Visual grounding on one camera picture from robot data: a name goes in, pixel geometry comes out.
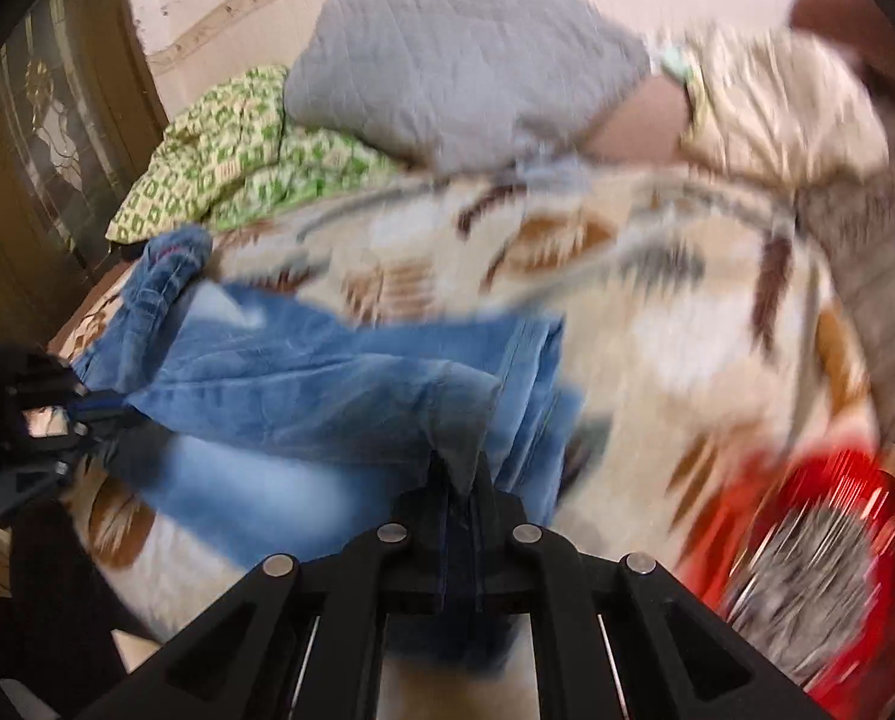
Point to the blue denim pants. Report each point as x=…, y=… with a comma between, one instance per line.
x=304, y=390

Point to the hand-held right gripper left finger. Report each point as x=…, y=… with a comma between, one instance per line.
x=436, y=540

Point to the grey quilted pillow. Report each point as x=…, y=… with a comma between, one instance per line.
x=455, y=67

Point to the green patterned cloth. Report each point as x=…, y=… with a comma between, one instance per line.
x=222, y=157

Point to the person's black clothing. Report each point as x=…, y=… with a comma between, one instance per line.
x=49, y=615

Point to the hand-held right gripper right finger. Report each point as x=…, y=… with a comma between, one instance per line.
x=486, y=540

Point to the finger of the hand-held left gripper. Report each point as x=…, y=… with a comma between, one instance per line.
x=57, y=446
x=57, y=388

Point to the cream patterned quilt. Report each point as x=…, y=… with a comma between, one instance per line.
x=785, y=112

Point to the brown wooden door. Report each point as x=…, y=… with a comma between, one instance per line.
x=34, y=150

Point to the pink pillow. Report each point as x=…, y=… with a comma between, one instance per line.
x=635, y=124

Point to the cream leaf-printed blanket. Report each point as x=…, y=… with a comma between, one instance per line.
x=680, y=300

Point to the brown cushion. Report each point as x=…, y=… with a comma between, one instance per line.
x=837, y=22

